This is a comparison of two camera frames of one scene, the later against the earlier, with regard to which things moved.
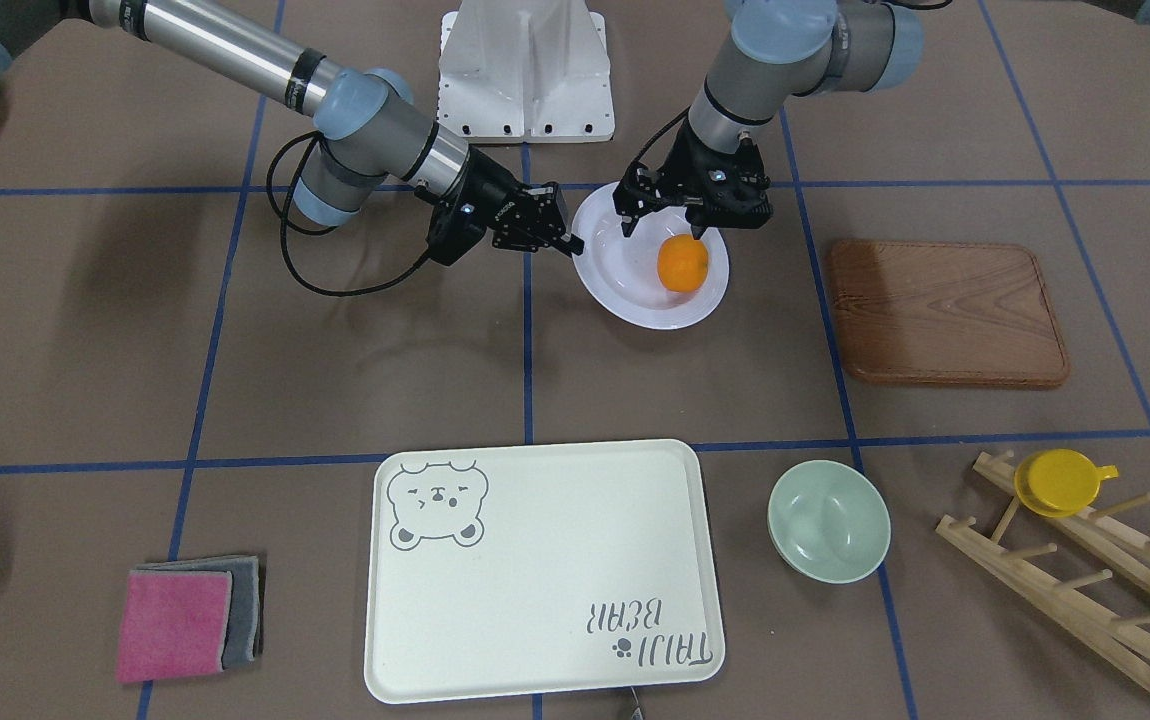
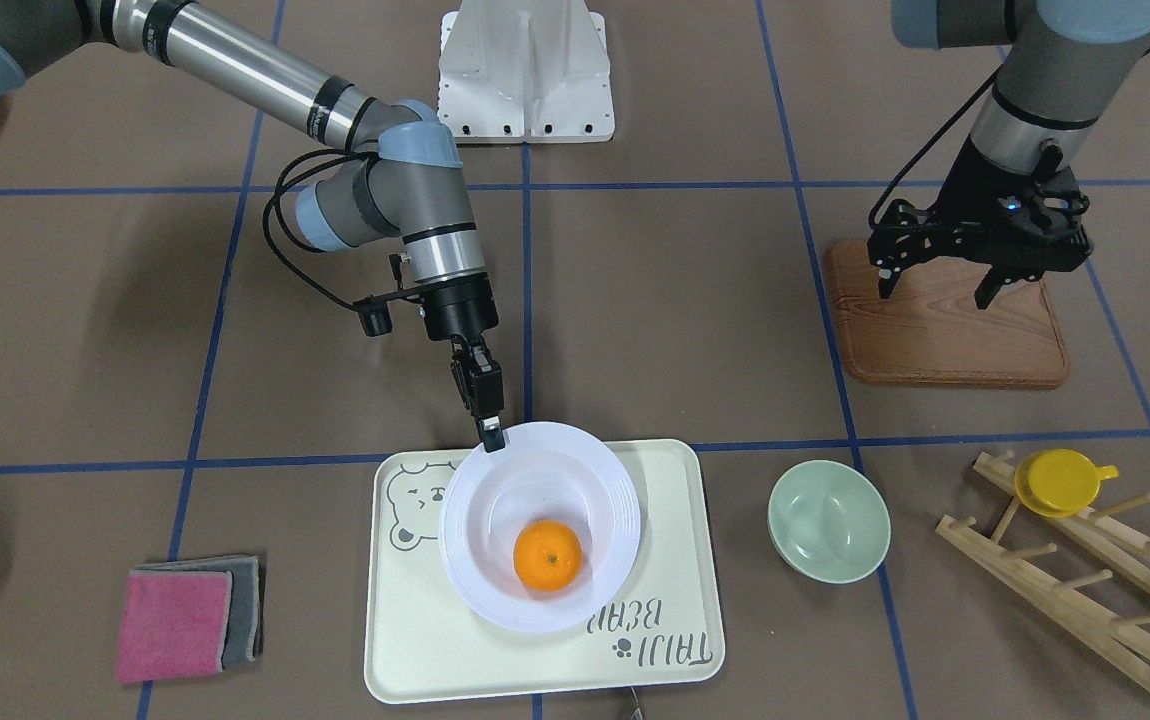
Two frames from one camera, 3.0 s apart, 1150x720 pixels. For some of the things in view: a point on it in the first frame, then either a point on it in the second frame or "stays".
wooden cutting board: x=945 y=312 stays
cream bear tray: x=530 y=567 stays
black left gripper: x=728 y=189 → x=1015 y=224
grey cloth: x=245 y=632 stays
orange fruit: x=682 y=263 → x=548 y=556
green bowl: x=829 y=521 stays
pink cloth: x=175 y=624 stays
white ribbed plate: x=623 y=273 → x=547 y=471
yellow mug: x=1059 y=482 stays
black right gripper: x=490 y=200 → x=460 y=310
